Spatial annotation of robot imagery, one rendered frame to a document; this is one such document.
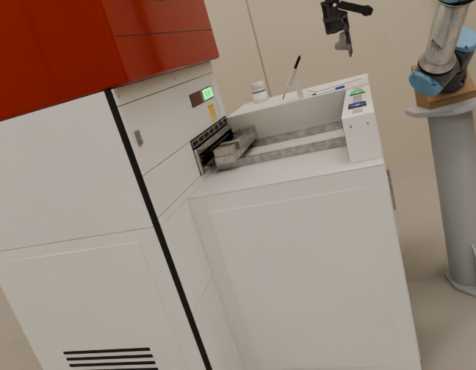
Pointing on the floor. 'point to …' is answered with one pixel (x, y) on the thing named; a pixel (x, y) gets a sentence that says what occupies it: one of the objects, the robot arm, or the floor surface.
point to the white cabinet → (312, 273)
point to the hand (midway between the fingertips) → (351, 53)
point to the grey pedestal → (458, 191)
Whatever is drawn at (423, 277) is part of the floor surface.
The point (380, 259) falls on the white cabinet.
